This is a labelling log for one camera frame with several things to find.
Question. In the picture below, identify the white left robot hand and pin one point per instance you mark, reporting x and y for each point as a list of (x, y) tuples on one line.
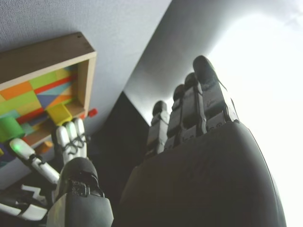
[(201, 177)]

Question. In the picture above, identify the green cylinder block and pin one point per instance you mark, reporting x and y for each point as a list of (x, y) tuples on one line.
[(10, 130)]

